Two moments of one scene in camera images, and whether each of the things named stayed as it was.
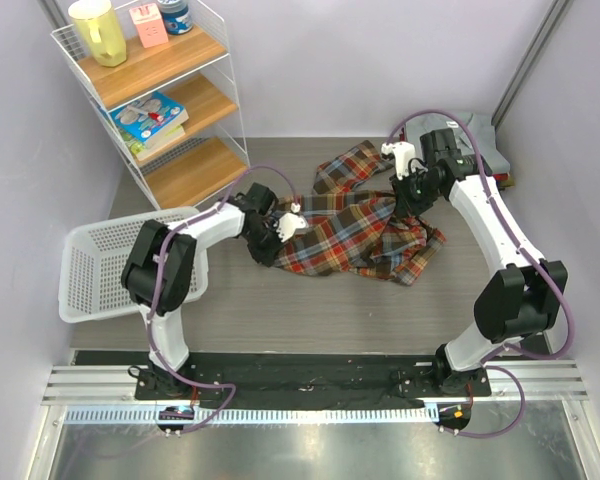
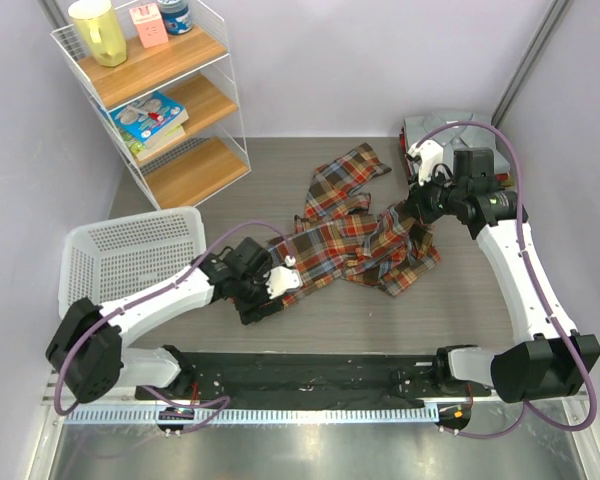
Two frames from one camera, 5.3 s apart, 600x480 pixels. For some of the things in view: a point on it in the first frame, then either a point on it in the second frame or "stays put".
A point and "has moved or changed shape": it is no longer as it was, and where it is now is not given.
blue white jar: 177,16 stays put
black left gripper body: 263,241 to 252,296
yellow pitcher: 99,31 stays put
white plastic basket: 94,256 stays put
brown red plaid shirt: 355,225 has moved or changed shape
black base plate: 309,380 stays put
